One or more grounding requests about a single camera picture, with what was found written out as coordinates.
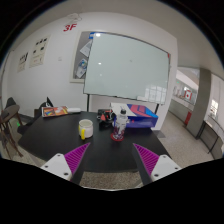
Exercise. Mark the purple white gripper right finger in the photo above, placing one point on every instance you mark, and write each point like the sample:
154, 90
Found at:
151, 166

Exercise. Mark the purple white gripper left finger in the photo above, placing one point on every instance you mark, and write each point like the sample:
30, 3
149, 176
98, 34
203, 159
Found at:
66, 165

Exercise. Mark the clear plastic water bottle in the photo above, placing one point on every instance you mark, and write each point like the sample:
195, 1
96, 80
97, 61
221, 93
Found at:
120, 124

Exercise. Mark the black rectangular table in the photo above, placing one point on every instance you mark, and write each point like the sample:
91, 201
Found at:
49, 136

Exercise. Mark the blue cardboard box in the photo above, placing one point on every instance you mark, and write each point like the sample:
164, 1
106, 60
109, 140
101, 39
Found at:
139, 116

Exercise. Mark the red round coaster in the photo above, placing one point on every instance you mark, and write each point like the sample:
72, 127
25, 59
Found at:
114, 138

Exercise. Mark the colourful orange book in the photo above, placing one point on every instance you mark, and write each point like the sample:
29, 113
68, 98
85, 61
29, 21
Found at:
54, 111

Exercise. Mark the black chair behind table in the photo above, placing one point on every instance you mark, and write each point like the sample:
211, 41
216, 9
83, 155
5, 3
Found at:
38, 113

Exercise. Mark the black red device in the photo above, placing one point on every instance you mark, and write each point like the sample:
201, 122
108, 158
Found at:
106, 117

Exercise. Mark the dark chair wooden legs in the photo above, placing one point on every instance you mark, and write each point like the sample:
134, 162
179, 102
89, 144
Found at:
6, 137

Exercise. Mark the round dark wooden side table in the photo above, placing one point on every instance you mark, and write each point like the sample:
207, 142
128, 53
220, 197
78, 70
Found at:
7, 114

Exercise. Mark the dark grey chair far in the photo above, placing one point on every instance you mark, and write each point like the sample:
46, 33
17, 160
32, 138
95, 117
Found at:
10, 102

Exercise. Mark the grey pin notice board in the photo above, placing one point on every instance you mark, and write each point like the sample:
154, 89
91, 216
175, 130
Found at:
81, 56

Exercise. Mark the white whiteboard on stand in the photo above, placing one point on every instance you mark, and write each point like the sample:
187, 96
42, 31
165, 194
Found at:
124, 67

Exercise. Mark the white mug yellow handle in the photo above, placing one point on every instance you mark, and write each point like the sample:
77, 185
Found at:
85, 128

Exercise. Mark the white wall poster left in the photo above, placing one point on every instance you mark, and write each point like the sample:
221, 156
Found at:
22, 62

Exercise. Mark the white wall poster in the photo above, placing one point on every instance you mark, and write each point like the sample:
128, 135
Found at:
38, 52
22, 62

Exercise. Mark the white wall poster right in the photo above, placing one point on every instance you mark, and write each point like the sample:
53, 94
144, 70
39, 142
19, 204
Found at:
38, 52

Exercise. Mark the red 3F wall sign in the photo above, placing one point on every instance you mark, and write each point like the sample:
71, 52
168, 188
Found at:
69, 27

